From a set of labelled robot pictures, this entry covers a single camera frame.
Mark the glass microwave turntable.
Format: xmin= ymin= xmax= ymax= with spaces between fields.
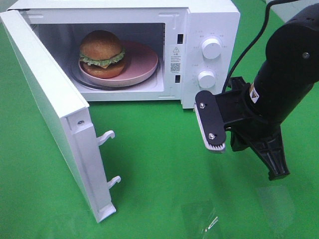
xmin=71 ymin=63 xmax=164 ymax=92

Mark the pink round plate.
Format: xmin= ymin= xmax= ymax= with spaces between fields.
xmin=78 ymin=41 xmax=159 ymax=88

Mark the burger with lettuce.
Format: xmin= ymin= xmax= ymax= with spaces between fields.
xmin=79 ymin=30 xmax=126 ymax=79

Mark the white microwave oven body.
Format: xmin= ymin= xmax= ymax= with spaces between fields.
xmin=5 ymin=0 xmax=240 ymax=109

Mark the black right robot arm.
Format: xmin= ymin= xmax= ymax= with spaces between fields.
xmin=231 ymin=4 xmax=319 ymax=180

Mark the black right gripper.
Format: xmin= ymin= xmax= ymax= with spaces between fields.
xmin=227 ymin=76 xmax=290 ymax=181

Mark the clear tape patch centre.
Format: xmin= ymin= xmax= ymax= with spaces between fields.
xmin=181 ymin=200 xmax=222 ymax=239

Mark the white microwave knob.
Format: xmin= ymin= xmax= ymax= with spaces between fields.
xmin=201 ymin=37 xmax=222 ymax=60
xmin=198 ymin=70 xmax=216 ymax=89

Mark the white microwave door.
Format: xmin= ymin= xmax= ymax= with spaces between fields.
xmin=0 ymin=10 xmax=121 ymax=222

